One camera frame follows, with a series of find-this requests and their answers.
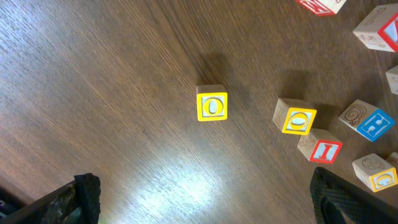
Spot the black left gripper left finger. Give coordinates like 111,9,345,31
1,173,101,224

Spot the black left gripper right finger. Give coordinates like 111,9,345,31
310,167,397,224

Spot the yellow block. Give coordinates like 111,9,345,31
352,153,397,192
272,98,317,136
386,66,398,95
197,84,228,122

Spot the red I block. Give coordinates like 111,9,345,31
297,128,343,164

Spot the blue H block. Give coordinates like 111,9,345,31
338,100,395,142

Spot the red Y block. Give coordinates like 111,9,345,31
353,4,397,52

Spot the wooden block red side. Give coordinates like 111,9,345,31
296,0,346,16

